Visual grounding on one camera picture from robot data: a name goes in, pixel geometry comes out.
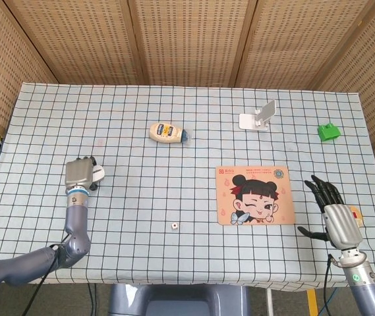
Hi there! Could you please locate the thin black hanging cable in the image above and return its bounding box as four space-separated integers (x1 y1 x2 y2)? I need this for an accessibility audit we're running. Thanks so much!
87 283 97 316

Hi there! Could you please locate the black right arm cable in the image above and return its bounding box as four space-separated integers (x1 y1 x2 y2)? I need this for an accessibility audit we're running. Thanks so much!
323 253 340 316

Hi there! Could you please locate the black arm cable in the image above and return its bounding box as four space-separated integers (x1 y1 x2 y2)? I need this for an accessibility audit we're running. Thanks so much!
323 253 340 316
17 232 71 316

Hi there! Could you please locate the blue checkered tablecloth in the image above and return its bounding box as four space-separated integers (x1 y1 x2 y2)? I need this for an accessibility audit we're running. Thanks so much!
0 82 375 286

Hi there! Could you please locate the green toy building brick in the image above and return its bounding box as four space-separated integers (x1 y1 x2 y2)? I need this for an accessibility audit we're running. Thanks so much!
317 122 342 143

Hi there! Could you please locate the round yellow tin red label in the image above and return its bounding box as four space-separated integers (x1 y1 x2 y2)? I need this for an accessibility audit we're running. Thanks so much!
348 206 364 228

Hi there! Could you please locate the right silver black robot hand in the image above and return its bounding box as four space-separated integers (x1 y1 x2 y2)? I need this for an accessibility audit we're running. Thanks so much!
297 174 364 250

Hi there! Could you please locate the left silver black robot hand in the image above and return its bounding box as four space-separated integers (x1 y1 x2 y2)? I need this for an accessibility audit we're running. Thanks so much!
64 156 100 192

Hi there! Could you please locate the grey robot torso base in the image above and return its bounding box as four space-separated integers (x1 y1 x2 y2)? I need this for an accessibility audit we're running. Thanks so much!
107 284 251 316

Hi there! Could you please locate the orange cartoon girl mouse pad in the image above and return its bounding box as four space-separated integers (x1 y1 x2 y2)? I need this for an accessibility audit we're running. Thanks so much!
216 165 297 226

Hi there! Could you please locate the white table leg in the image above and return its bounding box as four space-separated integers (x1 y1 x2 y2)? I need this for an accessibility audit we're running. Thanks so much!
264 285 273 316

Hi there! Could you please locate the white folding phone stand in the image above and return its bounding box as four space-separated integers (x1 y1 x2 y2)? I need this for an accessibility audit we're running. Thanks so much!
239 99 277 132

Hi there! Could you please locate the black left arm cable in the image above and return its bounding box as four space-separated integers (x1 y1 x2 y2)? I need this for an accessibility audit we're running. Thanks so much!
17 232 71 316

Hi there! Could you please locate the mayonnaise squeeze bottle blue cap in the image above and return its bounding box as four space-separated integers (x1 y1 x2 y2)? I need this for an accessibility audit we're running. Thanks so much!
148 121 192 145

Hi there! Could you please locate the woven bamboo folding screen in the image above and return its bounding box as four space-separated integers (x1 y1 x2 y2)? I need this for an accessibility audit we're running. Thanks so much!
0 0 375 218

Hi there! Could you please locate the white computer mouse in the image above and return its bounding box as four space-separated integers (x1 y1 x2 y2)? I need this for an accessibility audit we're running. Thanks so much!
91 165 105 182

